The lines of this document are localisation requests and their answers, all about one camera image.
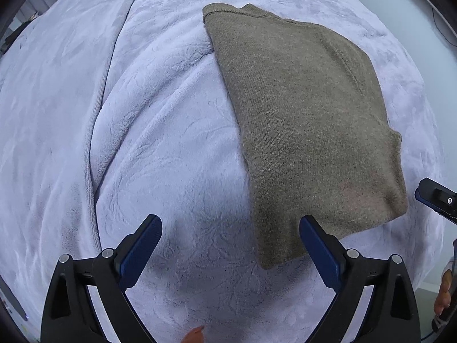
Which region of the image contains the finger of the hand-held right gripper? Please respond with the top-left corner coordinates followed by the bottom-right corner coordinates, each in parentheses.
top-left (414, 178), bottom-right (457, 226)

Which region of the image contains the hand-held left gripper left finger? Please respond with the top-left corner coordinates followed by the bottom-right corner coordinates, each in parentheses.
top-left (41, 214), bottom-right (163, 343)

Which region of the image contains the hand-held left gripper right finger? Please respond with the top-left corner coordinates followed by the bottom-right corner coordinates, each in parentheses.
top-left (299, 215), bottom-right (422, 343)

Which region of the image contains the olive knit sweater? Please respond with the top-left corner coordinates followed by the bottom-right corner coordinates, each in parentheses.
top-left (202, 3), bottom-right (408, 270)

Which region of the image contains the person's right hand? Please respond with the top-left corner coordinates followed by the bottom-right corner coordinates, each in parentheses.
top-left (434, 268), bottom-right (454, 317)

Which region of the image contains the person's left hand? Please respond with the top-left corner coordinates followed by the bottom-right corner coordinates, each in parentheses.
top-left (179, 325), bottom-right (206, 343)

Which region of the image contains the lavender plush blanket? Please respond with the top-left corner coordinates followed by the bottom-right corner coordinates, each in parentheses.
top-left (0, 0), bottom-right (447, 343)

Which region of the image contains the black cable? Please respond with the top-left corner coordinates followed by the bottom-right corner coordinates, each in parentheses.
top-left (432, 7), bottom-right (457, 47)

